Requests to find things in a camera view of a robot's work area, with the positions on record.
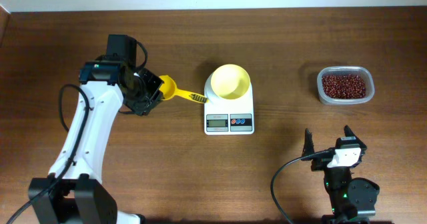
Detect pale yellow bowl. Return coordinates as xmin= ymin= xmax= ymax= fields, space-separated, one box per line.
xmin=210 ymin=64 xmax=250 ymax=100

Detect yellow measuring scoop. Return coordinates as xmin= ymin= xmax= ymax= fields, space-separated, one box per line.
xmin=159 ymin=75 xmax=209 ymax=104

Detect red beans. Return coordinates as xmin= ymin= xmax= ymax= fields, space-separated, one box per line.
xmin=322 ymin=75 xmax=366 ymax=99

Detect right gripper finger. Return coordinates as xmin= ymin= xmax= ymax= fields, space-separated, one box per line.
xmin=344 ymin=125 xmax=367 ymax=151
xmin=302 ymin=128 xmax=315 ymax=161

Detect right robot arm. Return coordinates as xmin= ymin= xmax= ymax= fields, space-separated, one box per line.
xmin=302 ymin=126 xmax=380 ymax=223

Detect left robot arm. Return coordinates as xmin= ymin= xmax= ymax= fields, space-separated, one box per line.
xmin=28 ymin=35 xmax=163 ymax=224

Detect clear plastic container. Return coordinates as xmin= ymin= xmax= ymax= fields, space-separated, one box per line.
xmin=317 ymin=66 xmax=375 ymax=105

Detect white digital kitchen scale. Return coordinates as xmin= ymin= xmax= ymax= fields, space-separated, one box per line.
xmin=203 ymin=74 xmax=255 ymax=135

